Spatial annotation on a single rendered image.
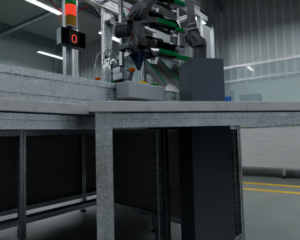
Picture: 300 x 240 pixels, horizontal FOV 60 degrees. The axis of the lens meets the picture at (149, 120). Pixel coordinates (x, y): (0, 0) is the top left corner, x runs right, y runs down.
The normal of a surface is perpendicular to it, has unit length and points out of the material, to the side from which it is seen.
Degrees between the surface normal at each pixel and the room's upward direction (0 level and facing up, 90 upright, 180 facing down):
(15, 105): 90
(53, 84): 90
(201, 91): 90
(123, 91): 90
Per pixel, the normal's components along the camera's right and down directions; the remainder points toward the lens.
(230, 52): -0.54, -0.04
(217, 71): 0.22, -0.07
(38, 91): 0.74, -0.06
